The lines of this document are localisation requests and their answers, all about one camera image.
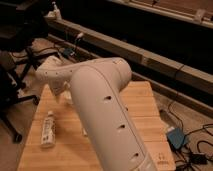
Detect white ceramic cup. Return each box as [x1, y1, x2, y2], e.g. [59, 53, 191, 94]
[64, 90, 73, 104]

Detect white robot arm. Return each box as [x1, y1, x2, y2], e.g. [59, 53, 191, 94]
[36, 56, 157, 171]

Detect white plastic bottle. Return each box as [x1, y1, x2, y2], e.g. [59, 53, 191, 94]
[41, 111, 55, 148]

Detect blue box on floor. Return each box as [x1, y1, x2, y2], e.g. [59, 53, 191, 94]
[166, 128, 189, 150]

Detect white spray bottle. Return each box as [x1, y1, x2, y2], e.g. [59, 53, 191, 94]
[52, 1, 62, 20]

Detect dark chair at left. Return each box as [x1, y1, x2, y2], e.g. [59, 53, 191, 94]
[0, 51, 39, 143]

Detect black office chair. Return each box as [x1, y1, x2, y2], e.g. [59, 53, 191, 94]
[0, 0, 56, 82]

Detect black cables on floor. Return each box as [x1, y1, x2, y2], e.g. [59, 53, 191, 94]
[159, 99, 213, 171]

